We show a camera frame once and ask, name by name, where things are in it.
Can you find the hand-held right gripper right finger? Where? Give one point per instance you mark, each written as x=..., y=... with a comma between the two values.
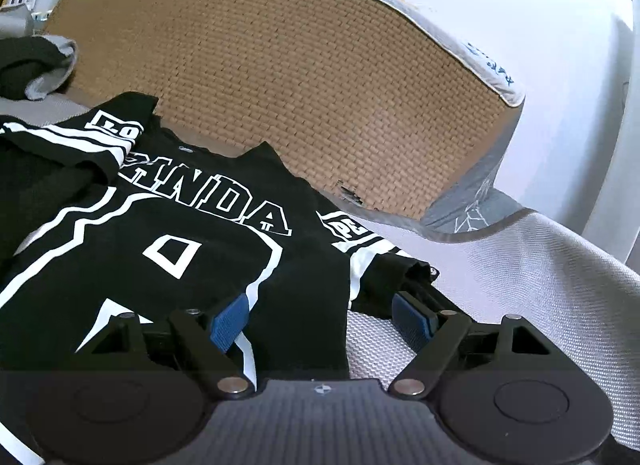
x=412, y=319

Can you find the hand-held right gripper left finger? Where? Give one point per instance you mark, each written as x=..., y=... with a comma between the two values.
x=230, y=324

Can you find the black white-print t-shirt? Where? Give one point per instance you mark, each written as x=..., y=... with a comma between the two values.
x=150, y=245

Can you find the grey line-patterned sheet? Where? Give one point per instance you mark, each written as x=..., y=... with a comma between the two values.
x=475, y=195

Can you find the woven rattan mattress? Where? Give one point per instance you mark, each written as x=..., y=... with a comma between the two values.
x=275, y=75

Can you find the white wardrobe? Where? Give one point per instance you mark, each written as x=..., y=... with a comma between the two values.
x=615, y=145

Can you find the dark grey folded garment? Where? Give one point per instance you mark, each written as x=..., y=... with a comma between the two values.
x=25, y=70

